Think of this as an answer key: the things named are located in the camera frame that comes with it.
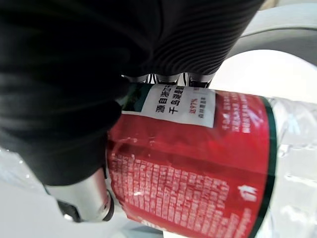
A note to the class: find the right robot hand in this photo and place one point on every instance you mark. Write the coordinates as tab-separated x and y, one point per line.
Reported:
74	62

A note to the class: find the clear bottle with red label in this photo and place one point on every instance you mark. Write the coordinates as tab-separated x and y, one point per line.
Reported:
185	161

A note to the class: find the white bin liner bag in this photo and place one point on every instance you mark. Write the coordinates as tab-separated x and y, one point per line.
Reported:
260	67

